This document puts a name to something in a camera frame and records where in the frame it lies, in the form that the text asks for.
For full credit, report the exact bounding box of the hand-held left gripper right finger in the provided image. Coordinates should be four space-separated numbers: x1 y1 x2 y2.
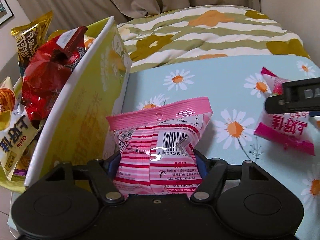
189 149 270 203

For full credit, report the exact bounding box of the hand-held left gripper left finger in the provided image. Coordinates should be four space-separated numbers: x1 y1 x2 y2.
44 152 125 204

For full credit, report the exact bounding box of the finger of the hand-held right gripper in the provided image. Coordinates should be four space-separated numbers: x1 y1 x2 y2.
264 78 320 117

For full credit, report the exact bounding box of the pink and white snack packet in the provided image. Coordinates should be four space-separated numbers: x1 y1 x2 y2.
254 66 316 157

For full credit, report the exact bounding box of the pink striped snack packet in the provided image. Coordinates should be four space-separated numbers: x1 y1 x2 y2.
105 96 213 197

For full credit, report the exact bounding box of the yellow-green cardboard box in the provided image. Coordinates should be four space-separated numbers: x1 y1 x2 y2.
0 16 133 194

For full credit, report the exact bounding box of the red snack bag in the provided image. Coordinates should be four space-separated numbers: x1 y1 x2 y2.
21 40 75 120

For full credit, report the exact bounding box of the gold and brown snack packet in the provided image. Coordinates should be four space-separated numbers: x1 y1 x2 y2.
11 10 54 72

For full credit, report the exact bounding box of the yellow and white snack packet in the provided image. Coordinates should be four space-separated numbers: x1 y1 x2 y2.
0 77 40 183

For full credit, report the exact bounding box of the green striped floral blanket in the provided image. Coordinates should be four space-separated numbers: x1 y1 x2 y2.
116 4 312 73

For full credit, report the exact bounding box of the beige curtain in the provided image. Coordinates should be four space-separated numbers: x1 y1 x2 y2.
9 0 263 34

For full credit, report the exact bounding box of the framed wall picture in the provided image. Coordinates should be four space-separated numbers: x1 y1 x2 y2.
0 0 14 25

